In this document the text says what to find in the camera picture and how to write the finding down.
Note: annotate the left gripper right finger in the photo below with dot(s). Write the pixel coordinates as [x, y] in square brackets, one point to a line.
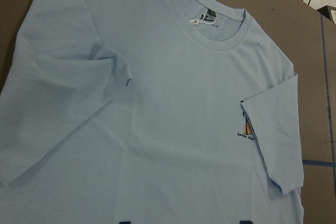
[245, 222]

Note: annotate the light blue t-shirt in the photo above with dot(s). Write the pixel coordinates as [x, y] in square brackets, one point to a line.
[152, 111]

